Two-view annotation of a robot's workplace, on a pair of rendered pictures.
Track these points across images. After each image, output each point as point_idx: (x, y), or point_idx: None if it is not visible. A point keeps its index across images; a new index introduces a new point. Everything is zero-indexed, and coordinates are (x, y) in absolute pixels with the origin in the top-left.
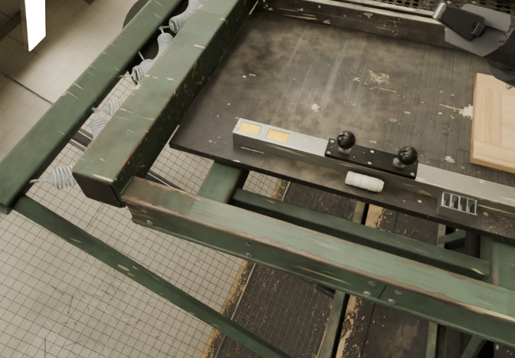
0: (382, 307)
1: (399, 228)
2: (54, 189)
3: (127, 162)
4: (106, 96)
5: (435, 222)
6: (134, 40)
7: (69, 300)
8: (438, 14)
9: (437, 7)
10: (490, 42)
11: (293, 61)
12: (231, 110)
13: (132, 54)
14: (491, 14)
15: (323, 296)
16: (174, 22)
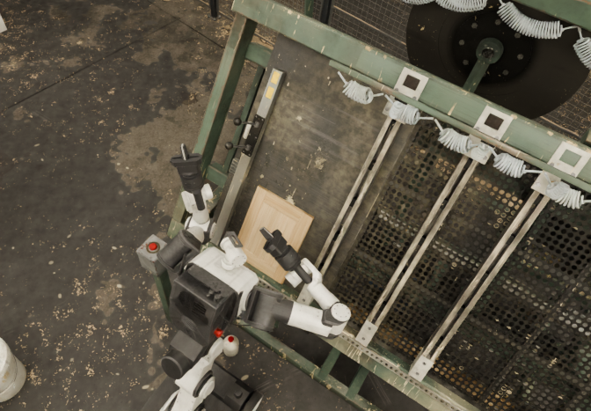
0: (404, 172)
1: (471, 210)
2: None
3: (242, 15)
4: None
5: (449, 236)
6: None
7: None
8: (180, 144)
9: (183, 145)
10: (175, 157)
11: (339, 113)
12: (300, 67)
13: None
14: (181, 161)
15: (456, 131)
16: (514, 7)
